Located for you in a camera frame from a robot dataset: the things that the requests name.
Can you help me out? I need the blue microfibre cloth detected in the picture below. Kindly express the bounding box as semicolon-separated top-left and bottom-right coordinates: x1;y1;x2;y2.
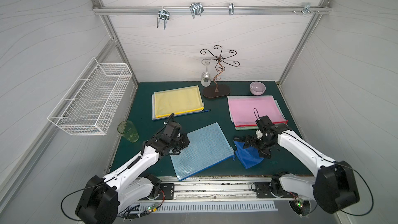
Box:
234;141;264;169

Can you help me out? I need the pink mesh document bag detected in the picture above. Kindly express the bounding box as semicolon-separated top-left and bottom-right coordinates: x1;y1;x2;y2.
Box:
227;95;288;128

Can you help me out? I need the light blue document bag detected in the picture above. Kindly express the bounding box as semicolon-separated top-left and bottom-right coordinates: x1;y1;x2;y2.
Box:
171;122;234;181

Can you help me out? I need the yellow mesh document bag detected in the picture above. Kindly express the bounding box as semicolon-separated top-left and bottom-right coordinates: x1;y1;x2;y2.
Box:
154;86;204;118

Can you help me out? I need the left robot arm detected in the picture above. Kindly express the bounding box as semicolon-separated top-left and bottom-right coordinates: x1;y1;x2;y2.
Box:
73;114;190;224

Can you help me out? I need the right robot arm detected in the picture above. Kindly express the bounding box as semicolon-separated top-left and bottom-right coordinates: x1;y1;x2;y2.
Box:
234;116;360;216

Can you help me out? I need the green plastic cup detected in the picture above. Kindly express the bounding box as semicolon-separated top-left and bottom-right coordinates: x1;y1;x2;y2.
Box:
117;120;139;143

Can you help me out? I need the pink ceramic bowl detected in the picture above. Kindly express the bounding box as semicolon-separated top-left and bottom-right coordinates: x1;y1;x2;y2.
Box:
249;82;266;96

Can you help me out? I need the metal scroll glass rack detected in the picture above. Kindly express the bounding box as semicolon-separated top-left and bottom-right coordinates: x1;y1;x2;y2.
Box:
200;45;240;99

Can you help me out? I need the white vent strip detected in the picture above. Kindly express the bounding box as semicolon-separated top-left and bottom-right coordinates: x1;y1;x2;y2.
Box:
124;201;278;215

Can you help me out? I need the wine glass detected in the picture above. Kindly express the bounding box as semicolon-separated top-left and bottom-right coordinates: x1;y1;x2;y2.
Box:
201;59;211;87

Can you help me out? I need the metal hook clip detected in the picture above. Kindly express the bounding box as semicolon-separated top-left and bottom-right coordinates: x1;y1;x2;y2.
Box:
292;3;320;16
157;9;170;30
229;3;235;16
189;3;204;19

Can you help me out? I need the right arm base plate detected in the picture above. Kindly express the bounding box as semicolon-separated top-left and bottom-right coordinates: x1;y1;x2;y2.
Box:
251;180;298;199

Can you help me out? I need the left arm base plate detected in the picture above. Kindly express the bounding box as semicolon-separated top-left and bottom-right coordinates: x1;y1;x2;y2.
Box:
147;183;175;201

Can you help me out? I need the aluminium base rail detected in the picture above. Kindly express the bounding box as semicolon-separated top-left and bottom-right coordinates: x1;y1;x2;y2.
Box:
86;176;343;204

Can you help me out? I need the white wire basket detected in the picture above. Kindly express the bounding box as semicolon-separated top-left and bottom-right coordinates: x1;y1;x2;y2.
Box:
47;58;132;136

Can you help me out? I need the aluminium cross rail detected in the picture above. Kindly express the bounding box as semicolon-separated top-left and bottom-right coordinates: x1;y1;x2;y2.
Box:
93;5;332;16

